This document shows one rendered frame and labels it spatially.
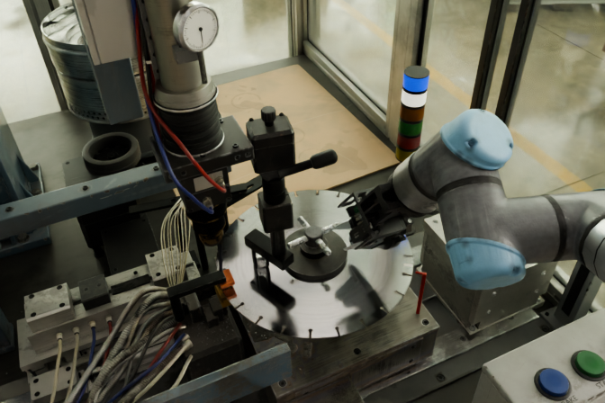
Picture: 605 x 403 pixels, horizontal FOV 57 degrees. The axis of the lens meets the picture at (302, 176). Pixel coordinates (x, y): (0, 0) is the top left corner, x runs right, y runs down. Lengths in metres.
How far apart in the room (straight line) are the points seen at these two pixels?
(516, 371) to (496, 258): 0.35
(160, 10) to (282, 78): 1.23
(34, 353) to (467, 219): 0.79
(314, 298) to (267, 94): 0.96
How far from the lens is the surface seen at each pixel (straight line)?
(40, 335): 1.08
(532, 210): 0.65
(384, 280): 0.92
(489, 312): 1.10
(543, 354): 0.96
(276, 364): 0.80
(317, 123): 1.60
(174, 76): 0.65
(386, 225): 0.79
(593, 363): 0.97
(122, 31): 0.68
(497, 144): 0.65
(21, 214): 1.01
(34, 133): 1.77
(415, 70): 1.03
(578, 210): 0.67
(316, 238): 0.91
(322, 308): 0.88
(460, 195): 0.63
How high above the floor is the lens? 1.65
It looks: 40 degrees down
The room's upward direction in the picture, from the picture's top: 2 degrees counter-clockwise
